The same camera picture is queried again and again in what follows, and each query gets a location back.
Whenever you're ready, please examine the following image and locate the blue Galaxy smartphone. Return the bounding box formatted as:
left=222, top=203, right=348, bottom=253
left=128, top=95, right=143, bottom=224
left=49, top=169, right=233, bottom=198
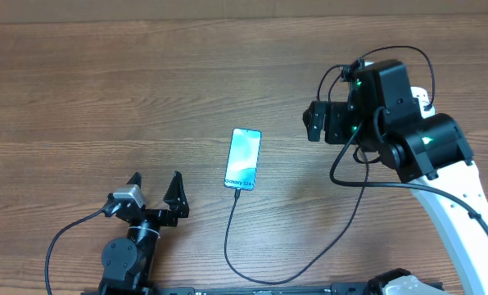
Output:
left=224, top=128, right=262, bottom=191

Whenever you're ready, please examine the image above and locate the black USB charging cable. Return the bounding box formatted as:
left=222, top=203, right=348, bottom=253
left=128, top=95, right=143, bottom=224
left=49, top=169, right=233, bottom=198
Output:
left=223, top=44, right=436, bottom=286

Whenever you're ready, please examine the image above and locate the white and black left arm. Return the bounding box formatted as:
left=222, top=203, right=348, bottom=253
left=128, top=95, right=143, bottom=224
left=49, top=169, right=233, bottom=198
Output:
left=44, top=171, right=190, bottom=295

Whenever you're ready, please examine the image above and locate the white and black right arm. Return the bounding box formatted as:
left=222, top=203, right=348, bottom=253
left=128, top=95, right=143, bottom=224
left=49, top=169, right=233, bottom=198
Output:
left=302, top=59, right=488, bottom=294

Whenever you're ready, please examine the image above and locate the white power extension strip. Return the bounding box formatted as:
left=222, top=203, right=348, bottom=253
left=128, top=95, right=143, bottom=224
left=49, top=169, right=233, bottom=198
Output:
left=411, top=86, right=436, bottom=119

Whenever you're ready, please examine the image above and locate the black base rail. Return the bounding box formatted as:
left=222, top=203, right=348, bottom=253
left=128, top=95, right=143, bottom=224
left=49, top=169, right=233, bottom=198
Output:
left=84, top=282, right=370, bottom=295

